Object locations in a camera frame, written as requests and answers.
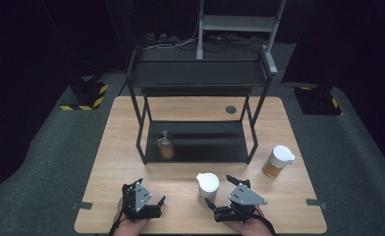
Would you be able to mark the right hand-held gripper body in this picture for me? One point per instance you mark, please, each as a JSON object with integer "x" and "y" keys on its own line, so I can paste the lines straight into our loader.
{"x": 244, "y": 196}

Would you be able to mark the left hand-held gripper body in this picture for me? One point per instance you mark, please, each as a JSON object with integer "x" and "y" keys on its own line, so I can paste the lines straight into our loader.
{"x": 139, "y": 201}

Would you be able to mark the white-lid spice jar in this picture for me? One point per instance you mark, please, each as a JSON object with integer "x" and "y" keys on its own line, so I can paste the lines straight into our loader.
{"x": 278, "y": 160}
{"x": 208, "y": 188}

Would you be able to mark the silver-lid glass spice jar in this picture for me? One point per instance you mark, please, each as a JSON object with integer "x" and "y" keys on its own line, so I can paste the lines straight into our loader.
{"x": 166, "y": 146}

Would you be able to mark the black metal shelf rack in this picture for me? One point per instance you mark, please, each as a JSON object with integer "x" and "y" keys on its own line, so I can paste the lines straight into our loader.
{"x": 197, "y": 141}

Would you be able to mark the person's left hand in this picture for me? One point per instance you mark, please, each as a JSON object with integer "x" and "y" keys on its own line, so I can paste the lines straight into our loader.
{"x": 128, "y": 227}

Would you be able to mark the person's right hand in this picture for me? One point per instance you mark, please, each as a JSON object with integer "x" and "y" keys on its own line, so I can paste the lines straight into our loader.
{"x": 246, "y": 227}

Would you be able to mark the grey tape strip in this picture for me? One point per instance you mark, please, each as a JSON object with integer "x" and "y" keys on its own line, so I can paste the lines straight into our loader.
{"x": 82, "y": 205}
{"x": 315, "y": 203}

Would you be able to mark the black round table grommet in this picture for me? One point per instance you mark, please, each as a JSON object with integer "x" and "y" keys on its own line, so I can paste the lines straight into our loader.
{"x": 231, "y": 109}

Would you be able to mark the black yellow-striped stand base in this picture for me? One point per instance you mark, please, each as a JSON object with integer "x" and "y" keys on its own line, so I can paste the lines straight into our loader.
{"x": 316, "y": 101}
{"x": 85, "y": 95}

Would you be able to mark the black power strip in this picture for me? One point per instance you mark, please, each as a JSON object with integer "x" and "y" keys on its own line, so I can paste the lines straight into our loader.
{"x": 161, "y": 37}

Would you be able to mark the grey metal stand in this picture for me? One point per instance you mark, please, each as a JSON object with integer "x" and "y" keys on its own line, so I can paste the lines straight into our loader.
{"x": 238, "y": 23}

